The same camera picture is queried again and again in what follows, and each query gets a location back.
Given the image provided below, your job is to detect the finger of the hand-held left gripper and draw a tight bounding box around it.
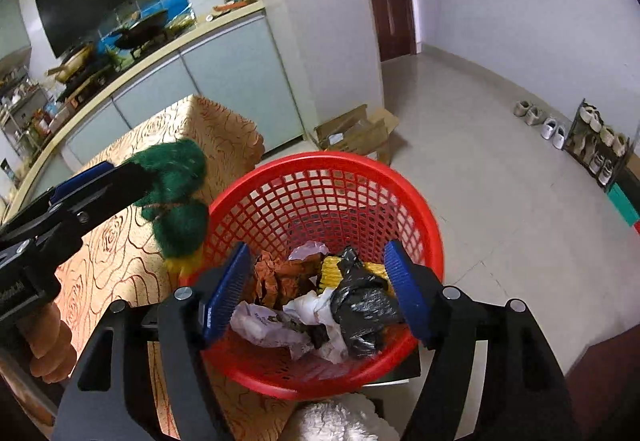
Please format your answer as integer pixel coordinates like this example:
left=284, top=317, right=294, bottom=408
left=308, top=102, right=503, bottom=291
left=35, top=164, right=156, bottom=242
left=0, top=161, right=116, bottom=231

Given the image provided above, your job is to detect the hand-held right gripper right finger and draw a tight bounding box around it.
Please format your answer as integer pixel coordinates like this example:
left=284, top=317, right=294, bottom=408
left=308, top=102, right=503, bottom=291
left=384, top=239, right=583, bottom=441

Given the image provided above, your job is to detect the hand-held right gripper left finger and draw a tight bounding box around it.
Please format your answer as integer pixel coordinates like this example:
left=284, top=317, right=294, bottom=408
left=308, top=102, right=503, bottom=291
left=52, top=241, right=253, bottom=441

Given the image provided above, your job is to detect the black plastic bag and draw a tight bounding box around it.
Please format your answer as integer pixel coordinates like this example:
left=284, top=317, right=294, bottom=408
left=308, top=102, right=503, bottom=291
left=330, top=246, right=403, bottom=359

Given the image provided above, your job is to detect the brown paper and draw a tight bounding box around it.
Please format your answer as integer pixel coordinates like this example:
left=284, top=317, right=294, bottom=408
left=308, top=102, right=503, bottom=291
left=250, top=251, right=321, bottom=309

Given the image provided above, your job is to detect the white purple packet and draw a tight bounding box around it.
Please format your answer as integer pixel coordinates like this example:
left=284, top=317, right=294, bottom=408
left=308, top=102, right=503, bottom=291
left=230, top=301, right=311, bottom=362

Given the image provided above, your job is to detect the green fluffy scrubber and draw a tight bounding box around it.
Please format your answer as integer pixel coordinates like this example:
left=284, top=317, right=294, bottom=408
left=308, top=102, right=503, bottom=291
left=122, top=138, right=210, bottom=272

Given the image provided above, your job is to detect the clear plastic bag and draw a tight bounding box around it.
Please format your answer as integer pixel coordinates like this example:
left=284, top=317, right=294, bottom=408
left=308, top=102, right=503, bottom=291
left=289, top=241, right=331, bottom=263

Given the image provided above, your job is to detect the red plastic basket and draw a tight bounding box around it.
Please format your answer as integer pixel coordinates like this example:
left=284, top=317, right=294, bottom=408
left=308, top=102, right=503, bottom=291
left=180, top=152, right=445, bottom=402

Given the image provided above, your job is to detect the person's left hand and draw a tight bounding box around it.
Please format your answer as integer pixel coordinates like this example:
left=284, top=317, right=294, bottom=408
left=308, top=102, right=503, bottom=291
left=27, top=306, right=78, bottom=384

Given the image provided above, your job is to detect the rose print tablecloth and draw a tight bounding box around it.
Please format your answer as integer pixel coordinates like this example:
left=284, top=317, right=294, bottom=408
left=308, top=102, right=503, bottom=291
left=0, top=94, right=301, bottom=441

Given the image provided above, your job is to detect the black induction cooker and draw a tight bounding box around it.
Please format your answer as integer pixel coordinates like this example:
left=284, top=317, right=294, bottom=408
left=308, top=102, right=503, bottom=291
left=57, top=61, right=113, bottom=102

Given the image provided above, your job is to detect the beige pan with lid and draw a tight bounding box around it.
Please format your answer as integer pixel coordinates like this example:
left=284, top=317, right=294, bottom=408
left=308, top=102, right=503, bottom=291
left=47, top=42, right=96, bottom=83

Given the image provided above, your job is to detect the white fleece clothing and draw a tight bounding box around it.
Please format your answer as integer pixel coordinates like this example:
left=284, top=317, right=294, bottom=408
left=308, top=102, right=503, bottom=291
left=285, top=393, right=401, bottom=441

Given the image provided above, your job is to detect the black wok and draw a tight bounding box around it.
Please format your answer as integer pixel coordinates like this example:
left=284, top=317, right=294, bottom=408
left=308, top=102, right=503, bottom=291
left=114, top=8, right=170, bottom=49

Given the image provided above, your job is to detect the open cardboard box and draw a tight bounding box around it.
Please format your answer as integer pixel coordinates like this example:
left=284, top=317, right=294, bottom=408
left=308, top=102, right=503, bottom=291
left=309, top=104, right=401, bottom=167

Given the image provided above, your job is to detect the kitchen counter cabinet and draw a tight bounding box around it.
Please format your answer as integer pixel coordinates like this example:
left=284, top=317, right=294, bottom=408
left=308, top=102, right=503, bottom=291
left=0, top=0, right=306, bottom=232

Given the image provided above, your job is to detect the dark brown wooden furniture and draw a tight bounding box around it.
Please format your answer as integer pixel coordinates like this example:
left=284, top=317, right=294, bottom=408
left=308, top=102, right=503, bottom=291
left=565, top=321, right=640, bottom=441

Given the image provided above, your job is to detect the stack of shoe boxes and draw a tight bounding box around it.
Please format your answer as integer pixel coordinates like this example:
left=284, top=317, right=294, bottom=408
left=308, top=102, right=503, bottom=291
left=606, top=156, right=640, bottom=236

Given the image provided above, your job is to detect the black shoe rack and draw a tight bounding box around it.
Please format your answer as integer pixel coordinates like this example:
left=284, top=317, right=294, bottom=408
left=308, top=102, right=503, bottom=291
left=562, top=98, right=632, bottom=192

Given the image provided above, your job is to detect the wire spice rack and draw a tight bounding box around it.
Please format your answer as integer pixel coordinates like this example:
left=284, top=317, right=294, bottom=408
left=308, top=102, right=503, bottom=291
left=0, top=66, right=56, bottom=157

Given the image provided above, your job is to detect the grey wall cabinet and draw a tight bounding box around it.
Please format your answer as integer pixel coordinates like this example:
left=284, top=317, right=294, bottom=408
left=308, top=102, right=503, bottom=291
left=0, top=0, right=33, bottom=64

